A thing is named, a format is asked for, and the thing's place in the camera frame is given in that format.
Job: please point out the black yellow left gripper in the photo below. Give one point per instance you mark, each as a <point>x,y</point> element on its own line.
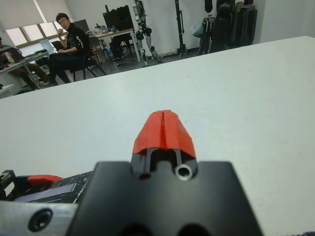
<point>8,183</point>

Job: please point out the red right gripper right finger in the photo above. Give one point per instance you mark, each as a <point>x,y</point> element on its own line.
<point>178,137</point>

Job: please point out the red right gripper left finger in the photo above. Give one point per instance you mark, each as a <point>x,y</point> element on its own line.
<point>148,135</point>

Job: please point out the black camera box lid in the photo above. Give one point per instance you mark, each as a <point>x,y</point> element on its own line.
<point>66,189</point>

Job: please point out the black chair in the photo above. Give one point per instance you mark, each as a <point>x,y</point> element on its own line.
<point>119,46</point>
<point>91,60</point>

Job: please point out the folded black stands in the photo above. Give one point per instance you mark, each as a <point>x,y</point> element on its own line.
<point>206,37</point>

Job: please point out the white desk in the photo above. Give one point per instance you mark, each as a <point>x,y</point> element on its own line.
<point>115,33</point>

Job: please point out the silver humanoid robot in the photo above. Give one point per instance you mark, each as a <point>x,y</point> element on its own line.
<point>142,27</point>

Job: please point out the grey desk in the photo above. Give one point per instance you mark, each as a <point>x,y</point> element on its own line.
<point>9,73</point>

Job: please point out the pale plastic bag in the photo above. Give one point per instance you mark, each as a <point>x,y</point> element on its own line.
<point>197,28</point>

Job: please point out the person in brown trousers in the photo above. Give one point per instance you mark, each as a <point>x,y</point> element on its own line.
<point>19,70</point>

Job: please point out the person in black clothes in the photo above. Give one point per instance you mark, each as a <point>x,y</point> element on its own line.
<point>73,44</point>

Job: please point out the black equipment bag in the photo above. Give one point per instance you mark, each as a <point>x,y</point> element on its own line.
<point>125,17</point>

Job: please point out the black computer monitor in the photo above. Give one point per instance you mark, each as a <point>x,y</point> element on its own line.
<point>81,24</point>
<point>110,18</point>

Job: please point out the black laptop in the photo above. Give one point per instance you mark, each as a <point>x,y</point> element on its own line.
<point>57,46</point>

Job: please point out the pale blue screen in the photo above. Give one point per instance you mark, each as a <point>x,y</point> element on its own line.
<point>45,46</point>

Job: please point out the white window blind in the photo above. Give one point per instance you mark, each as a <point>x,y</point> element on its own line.
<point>22,12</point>

